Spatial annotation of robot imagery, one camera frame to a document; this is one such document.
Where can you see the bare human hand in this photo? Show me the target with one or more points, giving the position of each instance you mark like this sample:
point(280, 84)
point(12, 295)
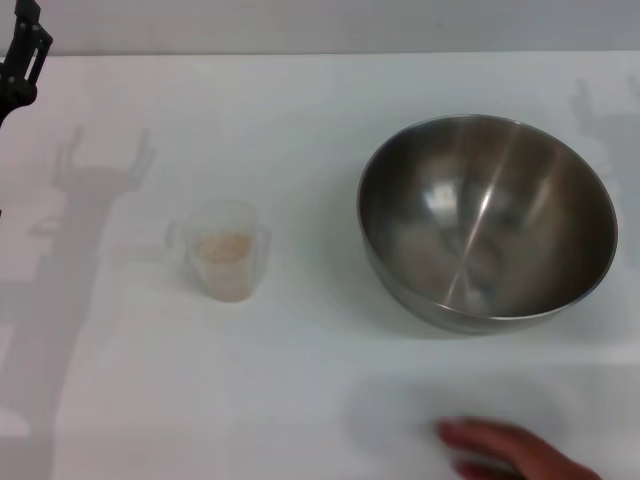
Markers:
point(510, 450)

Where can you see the large stainless steel bowl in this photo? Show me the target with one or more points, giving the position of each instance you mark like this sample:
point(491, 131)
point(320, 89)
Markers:
point(487, 220)

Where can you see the clear plastic measuring cup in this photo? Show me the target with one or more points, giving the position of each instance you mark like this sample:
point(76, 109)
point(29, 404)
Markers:
point(222, 250)

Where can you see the uncooked rice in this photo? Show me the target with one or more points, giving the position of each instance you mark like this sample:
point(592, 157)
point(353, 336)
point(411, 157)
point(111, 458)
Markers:
point(225, 260)

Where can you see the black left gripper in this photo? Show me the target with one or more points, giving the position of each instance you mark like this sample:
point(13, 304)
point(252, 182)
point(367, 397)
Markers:
point(15, 92)

